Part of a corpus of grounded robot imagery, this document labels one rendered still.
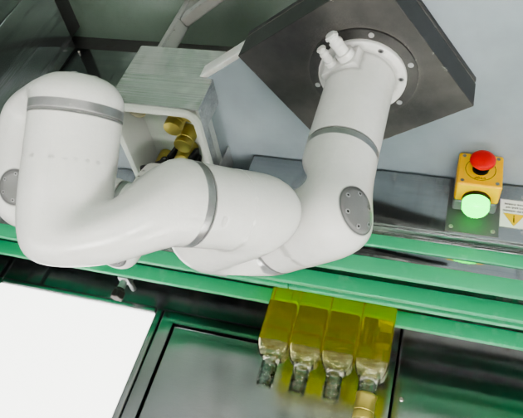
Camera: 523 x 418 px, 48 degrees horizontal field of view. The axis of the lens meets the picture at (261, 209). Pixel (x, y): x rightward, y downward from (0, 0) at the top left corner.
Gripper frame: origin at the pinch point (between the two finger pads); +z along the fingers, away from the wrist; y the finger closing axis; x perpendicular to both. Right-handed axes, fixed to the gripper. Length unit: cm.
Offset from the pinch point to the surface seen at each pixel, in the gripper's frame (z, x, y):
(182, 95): -3.4, 15.1, 3.3
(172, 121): -3.2, 9.8, 0.5
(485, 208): -5, 1, 55
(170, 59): 5.5, 17.6, -2.4
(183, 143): -2.2, 4.9, 1.4
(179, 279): -8.5, -24.2, -1.0
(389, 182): 3.0, -1.9, 38.7
